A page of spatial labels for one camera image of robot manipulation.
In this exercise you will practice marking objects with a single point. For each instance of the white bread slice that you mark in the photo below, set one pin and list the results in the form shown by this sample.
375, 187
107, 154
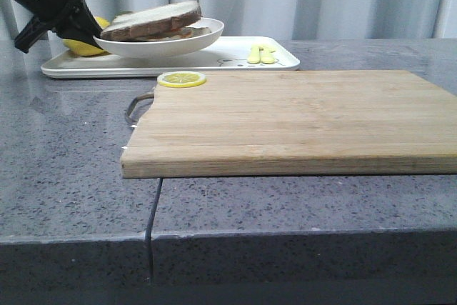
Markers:
153, 21

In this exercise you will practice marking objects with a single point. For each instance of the green lime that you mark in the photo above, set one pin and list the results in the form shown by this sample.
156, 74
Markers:
124, 13

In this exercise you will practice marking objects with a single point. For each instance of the metal cutting board handle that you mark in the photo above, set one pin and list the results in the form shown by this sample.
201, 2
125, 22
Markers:
131, 114

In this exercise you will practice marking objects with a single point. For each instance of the white round plate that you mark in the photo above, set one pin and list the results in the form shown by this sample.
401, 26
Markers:
166, 48

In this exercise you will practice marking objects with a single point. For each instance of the lemon slice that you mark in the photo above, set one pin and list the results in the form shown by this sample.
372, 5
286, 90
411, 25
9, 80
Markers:
181, 79

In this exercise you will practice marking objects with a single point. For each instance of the white rectangular tray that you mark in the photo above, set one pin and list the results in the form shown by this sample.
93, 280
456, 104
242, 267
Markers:
227, 53

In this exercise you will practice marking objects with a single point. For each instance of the wooden cutting board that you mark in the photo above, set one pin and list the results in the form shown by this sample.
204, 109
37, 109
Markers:
296, 123

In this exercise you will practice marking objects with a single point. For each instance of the fried egg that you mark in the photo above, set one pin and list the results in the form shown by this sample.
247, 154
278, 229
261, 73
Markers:
182, 33

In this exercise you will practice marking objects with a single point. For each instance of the yellow lemon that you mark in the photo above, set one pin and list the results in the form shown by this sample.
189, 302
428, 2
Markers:
83, 49

